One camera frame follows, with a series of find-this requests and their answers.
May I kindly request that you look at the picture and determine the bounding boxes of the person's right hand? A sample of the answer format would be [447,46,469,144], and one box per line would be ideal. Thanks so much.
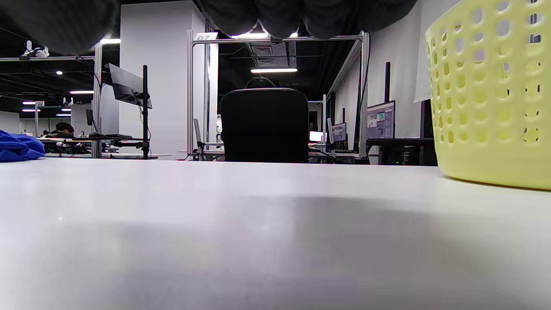
[0,0,418,55]

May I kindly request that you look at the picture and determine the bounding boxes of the blue t-shirt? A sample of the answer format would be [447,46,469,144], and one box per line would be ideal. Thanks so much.
[0,129,46,163]

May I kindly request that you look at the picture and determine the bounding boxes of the black monitor on arm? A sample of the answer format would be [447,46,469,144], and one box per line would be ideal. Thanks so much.
[108,63,153,109]

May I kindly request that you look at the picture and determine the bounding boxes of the black office chair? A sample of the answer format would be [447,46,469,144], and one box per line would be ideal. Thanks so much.
[220,88,310,163]

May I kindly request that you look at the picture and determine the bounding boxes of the black desk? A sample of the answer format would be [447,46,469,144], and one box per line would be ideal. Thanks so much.
[366,138,437,166]

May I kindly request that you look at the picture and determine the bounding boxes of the yellow perforated plastic basket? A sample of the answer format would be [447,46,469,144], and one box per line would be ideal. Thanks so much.
[425,0,551,190]

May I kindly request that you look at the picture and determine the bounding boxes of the aluminium frame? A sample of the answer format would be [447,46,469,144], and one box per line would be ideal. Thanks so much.
[186,29,371,161]
[0,42,104,159]

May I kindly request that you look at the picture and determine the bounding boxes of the white mounted camera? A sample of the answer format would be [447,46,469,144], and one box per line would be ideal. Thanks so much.
[21,40,50,59]

